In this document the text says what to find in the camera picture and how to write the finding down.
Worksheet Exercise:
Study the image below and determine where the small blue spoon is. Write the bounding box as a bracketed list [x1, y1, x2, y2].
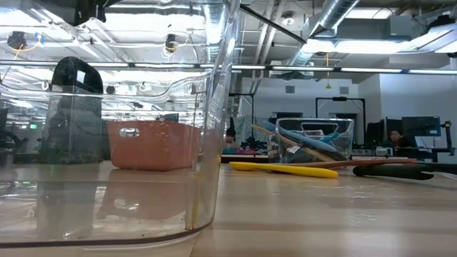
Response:
[320, 131, 342, 143]

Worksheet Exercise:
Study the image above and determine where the person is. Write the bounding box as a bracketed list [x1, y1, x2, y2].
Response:
[386, 128, 412, 149]
[224, 127, 239, 150]

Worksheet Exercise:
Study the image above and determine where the yellow spoon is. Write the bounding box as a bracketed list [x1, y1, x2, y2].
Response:
[228, 161, 339, 179]

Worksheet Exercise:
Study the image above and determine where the orange plastic bin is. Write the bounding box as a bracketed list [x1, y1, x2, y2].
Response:
[106, 120, 203, 171]

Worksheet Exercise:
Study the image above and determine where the black ceiling sensor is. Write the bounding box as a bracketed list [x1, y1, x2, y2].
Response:
[163, 34, 180, 51]
[6, 30, 29, 51]

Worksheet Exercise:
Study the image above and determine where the small clear plastic bin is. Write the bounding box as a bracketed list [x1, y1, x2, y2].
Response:
[273, 117, 355, 164]

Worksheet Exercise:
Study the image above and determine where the large clear plastic bin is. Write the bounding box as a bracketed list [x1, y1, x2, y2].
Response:
[0, 0, 242, 251]

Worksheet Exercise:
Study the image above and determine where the dark computer monitor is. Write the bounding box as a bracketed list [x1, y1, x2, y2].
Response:
[366, 119, 403, 149]

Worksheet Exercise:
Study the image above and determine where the black round spatula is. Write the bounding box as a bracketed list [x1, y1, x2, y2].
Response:
[352, 162, 457, 181]

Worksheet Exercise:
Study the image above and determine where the black computer monitor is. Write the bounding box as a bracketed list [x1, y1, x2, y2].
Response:
[401, 116, 443, 138]

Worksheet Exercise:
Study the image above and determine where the dark background desk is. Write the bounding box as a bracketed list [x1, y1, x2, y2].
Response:
[351, 146, 457, 163]

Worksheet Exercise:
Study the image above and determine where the black table frame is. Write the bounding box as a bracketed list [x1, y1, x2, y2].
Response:
[220, 153, 271, 164]

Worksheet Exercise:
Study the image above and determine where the yellow hanging cord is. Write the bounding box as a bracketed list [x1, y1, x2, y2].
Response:
[323, 51, 332, 90]

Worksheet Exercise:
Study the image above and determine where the suspended ceiling light rail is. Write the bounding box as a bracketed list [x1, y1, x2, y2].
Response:
[0, 59, 457, 76]

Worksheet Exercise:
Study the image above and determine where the silver ceiling air duct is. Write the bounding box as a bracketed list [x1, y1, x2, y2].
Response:
[288, 0, 360, 67]

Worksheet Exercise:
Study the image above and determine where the black monitor post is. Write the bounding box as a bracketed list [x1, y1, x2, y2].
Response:
[441, 120, 454, 155]

